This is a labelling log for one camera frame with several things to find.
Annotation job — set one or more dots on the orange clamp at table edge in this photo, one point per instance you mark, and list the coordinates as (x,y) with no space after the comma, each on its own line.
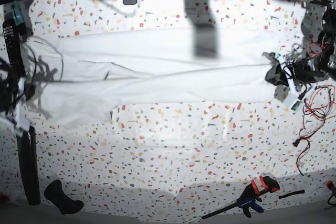
(330,185)

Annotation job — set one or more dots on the short black rod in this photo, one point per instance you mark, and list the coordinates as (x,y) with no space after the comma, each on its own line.
(299,192)

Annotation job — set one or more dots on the black TV remote control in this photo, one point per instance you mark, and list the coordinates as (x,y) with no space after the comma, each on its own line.
(12,43)

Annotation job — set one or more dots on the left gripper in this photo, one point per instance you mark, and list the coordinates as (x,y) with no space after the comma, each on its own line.
(298,73)

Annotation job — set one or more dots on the light blue box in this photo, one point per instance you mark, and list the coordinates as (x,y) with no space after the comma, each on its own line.
(18,18)

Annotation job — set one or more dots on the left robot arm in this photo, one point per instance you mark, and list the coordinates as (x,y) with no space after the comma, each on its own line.
(323,48)

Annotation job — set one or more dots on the long black cylindrical case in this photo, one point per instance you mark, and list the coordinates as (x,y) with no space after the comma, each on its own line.
(28,165)

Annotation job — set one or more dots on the black game controller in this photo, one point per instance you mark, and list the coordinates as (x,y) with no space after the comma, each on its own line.
(65,204)

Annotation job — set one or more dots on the white T-shirt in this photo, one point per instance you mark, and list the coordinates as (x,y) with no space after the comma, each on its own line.
(81,79)

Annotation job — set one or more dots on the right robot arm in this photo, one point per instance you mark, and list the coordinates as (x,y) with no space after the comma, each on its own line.
(12,98)

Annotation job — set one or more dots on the black and orange bar clamp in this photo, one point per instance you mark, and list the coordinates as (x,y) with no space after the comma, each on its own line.
(249,196)

